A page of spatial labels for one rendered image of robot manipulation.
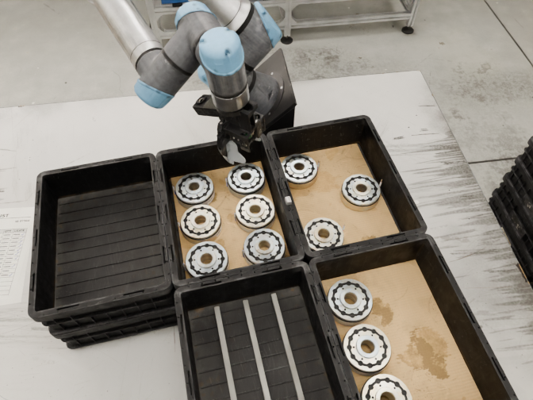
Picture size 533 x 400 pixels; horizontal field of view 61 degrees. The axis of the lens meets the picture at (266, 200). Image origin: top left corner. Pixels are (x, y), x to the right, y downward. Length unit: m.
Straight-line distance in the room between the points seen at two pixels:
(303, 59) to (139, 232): 2.04
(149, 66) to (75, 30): 2.56
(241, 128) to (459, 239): 0.75
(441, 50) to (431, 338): 2.43
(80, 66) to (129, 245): 2.11
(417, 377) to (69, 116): 1.37
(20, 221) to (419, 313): 1.14
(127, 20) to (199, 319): 0.67
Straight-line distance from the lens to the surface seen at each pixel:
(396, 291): 1.13
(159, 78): 0.94
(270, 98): 1.38
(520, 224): 2.05
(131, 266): 1.16
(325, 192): 1.24
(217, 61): 0.81
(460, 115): 2.85
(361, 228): 1.19
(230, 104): 0.89
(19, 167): 1.66
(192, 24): 0.91
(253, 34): 1.27
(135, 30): 1.02
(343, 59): 3.04
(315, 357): 1.04
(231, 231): 1.17
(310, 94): 1.70
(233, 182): 1.22
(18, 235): 1.49
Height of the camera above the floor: 1.82
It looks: 55 degrees down
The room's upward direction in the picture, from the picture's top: straight up
